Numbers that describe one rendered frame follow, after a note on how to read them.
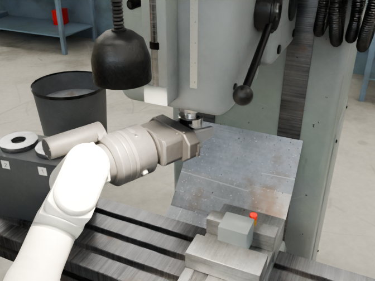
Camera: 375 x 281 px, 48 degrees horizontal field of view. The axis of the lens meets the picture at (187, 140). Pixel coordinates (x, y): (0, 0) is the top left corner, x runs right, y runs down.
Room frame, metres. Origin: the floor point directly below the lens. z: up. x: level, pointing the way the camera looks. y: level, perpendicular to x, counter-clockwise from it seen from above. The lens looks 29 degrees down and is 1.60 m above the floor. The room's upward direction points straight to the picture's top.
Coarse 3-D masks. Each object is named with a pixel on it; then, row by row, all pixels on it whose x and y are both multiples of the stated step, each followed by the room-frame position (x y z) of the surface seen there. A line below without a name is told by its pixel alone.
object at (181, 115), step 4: (180, 112) 0.71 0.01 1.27; (180, 116) 0.69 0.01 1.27; (184, 116) 0.69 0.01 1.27; (196, 116) 0.69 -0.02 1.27; (200, 116) 0.69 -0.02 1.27; (180, 120) 0.69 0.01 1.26; (184, 120) 0.68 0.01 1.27; (188, 120) 0.68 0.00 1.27; (192, 120) 0.68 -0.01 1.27; (196, 120) 0.68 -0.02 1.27; (200, 120) 0.69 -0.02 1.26; (192, 124) 0.68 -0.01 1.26
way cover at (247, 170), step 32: (224, 128) 1.05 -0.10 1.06; (192, 160) 1.04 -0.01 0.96; (224, 160) 1.01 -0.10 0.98; (256, 160) 0.98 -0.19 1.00; (288, 160) 0.96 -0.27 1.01; (192, 192) 0.98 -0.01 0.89; (224, 192) 0.96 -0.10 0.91; (256, 192) 0.93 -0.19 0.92; (288, 192) 0.91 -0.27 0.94; (192, 224) 0.90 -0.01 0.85
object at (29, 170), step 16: (0, 144) 0.88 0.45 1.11; (16, 144) 0.88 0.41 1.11; (32, 144) 0.88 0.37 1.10; (0, 160) 0.85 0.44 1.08; (16, 160) 0.83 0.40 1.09; (32, 160) 0.83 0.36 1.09; (48, 160) 0.83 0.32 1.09; (0, 176) 0.85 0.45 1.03; (16, 176) 0.84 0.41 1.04; (32, 176) 0.82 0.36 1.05; (48, 176) 0.81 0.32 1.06; (0, 192) 0.85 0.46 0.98; (16, 192) 0.84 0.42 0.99; (32, 192) 0.83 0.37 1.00; (48, 192) 0.81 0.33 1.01; (0, 208) 0.86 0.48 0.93; (16, 208) 0.84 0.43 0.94; (32, 208) 0.83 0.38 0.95
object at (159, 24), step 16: (144, 0) 0.59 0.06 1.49; (160, 0) 0.58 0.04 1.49; (176, 0) 0.61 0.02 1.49; (144, 16) 0.59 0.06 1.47; (160, 16) 0.58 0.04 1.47; (176, 16) 0.61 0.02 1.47; (144, 32) 0.59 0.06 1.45; (160, 32) 0.58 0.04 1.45; (176, 32) 0.61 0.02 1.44; (160, 48) 0.58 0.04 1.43; (176, 48) 0.61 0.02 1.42; (160, 64) 0.58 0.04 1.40; (176, 64) 0.60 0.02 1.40; (160, 80) 0.58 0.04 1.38; (176, 80) 0.60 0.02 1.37; (160, 96) 0.58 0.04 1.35; (176, 96) 0.60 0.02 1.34
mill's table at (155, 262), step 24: (0, 216) 0.87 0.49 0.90; (96, 216) 0.85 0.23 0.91; (120, 216) 0.86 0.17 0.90; (144, 216) 0.85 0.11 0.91; (0, 240) 0.79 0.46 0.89; (24, 240) 0.77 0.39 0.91; (96, 240) 0.77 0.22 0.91; (120, 240) 0.77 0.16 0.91; (144, 240) 0.77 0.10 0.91; (168, 240) 0.77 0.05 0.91; (192, 240) 0.78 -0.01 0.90; (72, 264) 0.70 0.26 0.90; (96, 264) 0.69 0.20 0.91; (120, 264) 0.69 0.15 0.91; (144, 264) 0.69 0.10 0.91; (168, 264) 0.69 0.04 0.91; (288, 264) 0.69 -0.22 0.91; (312, 264) 0.69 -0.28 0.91
